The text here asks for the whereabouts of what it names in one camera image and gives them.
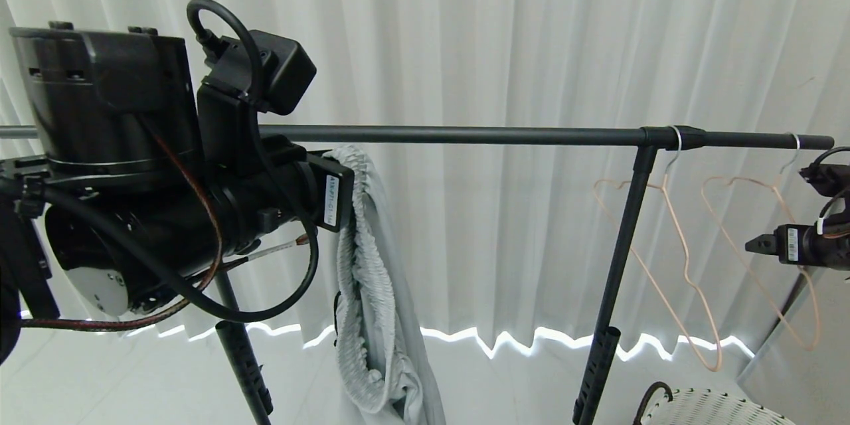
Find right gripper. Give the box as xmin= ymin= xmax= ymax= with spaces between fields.
xmin=774 ymin=222 xmax=850 ymax=273

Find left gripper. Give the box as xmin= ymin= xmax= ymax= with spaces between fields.
xmin=219 ymin=136 xmax=355 ymax=260

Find pink clothes hanger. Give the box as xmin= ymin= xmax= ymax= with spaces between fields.
xmin=702 ymin=135 xmax=822 ymax=351
xmin=593 ymin=139 xmax=723 ymax=373

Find pale grey shorts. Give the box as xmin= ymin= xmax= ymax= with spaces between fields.
xmin=323 ymin=145 xmax=447 ymax=425

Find white laundry basket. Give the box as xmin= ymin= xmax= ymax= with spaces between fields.
xmin=632 ymin=382 xmax=798 ymax=425

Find black clothes rack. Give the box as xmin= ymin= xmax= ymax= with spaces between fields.
xmin=0 ymin=125 xmax=835 ymax=425

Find white curtain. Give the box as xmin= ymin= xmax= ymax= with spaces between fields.
xmin=0 ymin=0 xmax=850 ymax=361

